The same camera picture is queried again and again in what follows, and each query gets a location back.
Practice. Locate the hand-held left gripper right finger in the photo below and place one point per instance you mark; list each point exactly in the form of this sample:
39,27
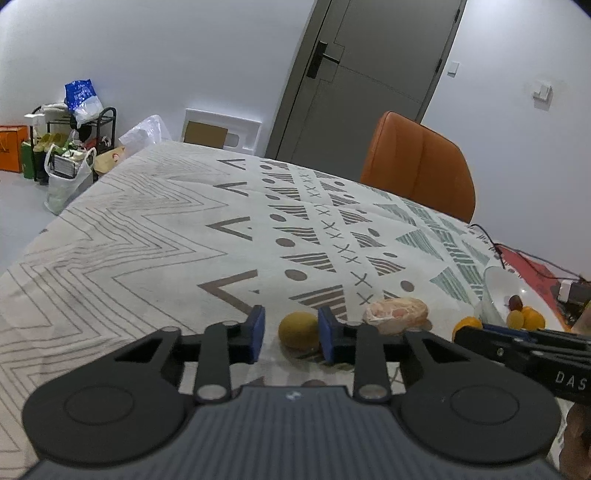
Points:
327,334

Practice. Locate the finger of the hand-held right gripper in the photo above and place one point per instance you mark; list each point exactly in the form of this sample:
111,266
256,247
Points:
540,336
489,344

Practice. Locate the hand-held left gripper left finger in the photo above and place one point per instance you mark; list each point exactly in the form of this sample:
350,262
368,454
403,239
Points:
255,332

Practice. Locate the small yellow orange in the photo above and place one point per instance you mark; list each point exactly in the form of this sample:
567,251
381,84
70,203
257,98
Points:
532,316
514,318

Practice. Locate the green plum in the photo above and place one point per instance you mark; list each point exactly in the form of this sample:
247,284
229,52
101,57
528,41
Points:
299,328

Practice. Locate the large orange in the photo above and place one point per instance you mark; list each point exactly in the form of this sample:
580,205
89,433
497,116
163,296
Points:
465,323

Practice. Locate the dark red plum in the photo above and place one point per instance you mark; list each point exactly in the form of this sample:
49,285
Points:
515,302

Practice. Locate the white bowl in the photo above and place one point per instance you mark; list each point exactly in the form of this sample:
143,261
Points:
496,295

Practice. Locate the person's right hand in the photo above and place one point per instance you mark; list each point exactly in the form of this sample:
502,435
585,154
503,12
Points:
577,443

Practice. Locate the white power adapter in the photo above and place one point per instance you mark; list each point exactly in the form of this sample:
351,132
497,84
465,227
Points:
567,290

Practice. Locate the red cartoon mat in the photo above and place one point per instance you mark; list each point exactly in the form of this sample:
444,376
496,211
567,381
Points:
526,270

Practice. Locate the wrapped bread bun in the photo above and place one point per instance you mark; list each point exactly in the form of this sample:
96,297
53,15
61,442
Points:
396,314

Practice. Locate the patterned tablecloth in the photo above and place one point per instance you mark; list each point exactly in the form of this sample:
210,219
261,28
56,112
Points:
161,230

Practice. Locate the orange chair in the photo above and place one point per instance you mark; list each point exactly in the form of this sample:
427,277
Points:
415,157

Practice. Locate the white foam packaging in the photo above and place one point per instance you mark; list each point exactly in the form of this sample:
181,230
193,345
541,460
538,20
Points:
244,131

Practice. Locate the brown cardboard sheet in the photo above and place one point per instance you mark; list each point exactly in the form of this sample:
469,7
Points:
205,134

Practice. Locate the beige paper bag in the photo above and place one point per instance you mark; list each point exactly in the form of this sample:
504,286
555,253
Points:
108,161

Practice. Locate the filled white plastic bag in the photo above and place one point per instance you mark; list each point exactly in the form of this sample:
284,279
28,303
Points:
62,189

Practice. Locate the black shoe rack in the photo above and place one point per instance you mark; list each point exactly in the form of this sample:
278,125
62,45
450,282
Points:
108,124

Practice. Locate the grey door with lock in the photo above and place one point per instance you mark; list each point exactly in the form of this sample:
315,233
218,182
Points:
369,69

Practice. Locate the green bag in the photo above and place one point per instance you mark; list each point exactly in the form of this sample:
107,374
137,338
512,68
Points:
28,161

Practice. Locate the blue plastic bag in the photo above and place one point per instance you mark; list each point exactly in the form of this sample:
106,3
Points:
83,101

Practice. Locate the orange paper bag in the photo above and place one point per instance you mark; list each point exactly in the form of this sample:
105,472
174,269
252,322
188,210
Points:
13,147

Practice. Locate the white wall switch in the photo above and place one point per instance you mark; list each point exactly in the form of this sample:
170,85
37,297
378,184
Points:
542,90
452,69

